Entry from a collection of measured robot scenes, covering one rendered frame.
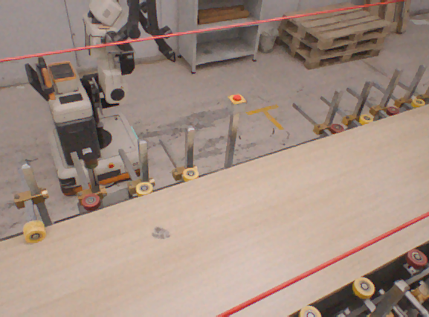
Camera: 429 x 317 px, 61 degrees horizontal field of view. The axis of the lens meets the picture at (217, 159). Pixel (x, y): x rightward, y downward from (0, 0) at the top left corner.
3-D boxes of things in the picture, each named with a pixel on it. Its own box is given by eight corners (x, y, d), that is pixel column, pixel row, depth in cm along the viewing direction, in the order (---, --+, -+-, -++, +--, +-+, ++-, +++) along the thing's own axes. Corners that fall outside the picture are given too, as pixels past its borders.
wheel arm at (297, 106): (291, 107, 260) (293, 102, 257) (295, 106, 262) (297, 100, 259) (331, 143, 233) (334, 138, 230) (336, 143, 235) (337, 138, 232)
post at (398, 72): (369, 125, 271) (396, 67, 239) (372, 124, 273) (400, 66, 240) (372, 128, 269) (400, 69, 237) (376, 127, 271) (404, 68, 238)
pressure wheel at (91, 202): (84, 211, 180) (79, 196, 172) (100, 206, 183) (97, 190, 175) (88, 223, 175) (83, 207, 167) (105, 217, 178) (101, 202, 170)
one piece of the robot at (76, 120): (70, 180, 276) (42, 84, 220) (56, 137, 311) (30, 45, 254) (114, 168, 289) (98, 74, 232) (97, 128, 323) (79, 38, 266)
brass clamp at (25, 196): (15, 201, 166) (13, 193, 162) (47, 191, 171) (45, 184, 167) (18, 210, 162) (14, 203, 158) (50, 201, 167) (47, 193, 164)
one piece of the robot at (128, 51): (116, 77, 254) (112, 47, 239) (105, 58, 271) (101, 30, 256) (138, 73, 260) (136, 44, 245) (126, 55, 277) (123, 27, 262)
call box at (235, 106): (226, 109, 192) (227, 96, 187) (237, 106, 195) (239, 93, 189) (233, 116, 187) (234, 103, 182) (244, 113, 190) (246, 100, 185)
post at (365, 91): (342, 138, 265) (366, 79, 232) (346, 137, 266) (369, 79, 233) (346, 141, 263) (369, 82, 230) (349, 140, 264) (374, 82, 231)
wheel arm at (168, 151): (159, 143, 222) (158, 138, 219) (164, 142, 224) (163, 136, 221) (189, 193, 195) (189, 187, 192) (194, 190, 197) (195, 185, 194)
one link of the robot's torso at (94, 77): (95, 116, 273) (89, 88, 256) (86, 96, 291) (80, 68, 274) (130, 109, 283) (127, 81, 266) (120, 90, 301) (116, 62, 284)
